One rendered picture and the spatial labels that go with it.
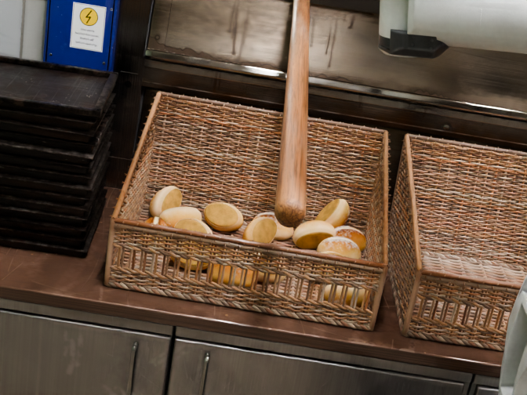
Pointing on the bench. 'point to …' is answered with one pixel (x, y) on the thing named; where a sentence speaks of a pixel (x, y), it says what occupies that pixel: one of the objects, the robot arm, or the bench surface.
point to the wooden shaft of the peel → (295, 124)
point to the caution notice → (88, 27)
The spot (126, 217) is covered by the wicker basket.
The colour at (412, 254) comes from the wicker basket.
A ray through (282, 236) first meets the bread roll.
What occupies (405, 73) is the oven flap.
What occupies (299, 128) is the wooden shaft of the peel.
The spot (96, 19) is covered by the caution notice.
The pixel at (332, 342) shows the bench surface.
